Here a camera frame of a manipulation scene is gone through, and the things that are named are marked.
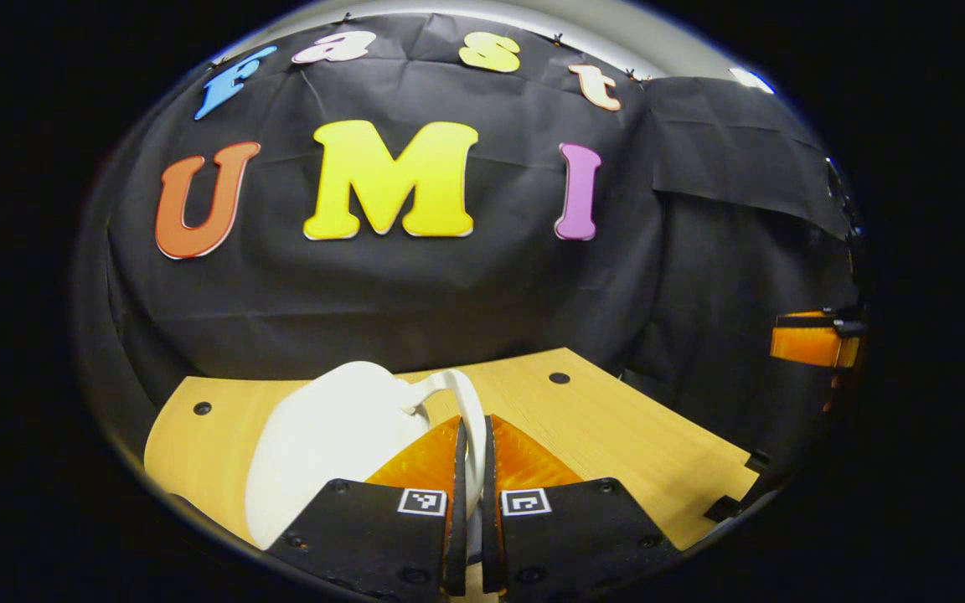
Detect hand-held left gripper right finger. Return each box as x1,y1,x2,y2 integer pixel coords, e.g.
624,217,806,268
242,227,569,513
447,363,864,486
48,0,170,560
481,413,684,600

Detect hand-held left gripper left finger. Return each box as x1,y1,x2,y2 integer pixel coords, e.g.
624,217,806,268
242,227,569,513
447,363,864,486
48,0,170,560
267,415,468,600

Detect white suitcase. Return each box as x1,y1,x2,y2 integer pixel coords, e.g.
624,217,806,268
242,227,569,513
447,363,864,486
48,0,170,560
244,360,490,554

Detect black backdrop cloth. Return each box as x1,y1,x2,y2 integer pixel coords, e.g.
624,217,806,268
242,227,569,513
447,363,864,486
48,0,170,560
72,13,864,470

